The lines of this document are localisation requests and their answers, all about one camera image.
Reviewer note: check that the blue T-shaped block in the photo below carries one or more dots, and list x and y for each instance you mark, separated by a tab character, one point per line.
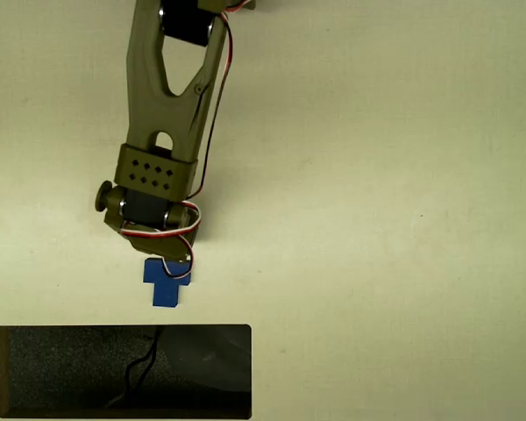
164	291

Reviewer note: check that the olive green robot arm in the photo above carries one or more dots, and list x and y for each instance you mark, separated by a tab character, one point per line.
151	101

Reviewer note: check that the black box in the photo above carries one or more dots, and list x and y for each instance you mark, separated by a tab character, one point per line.
70	373

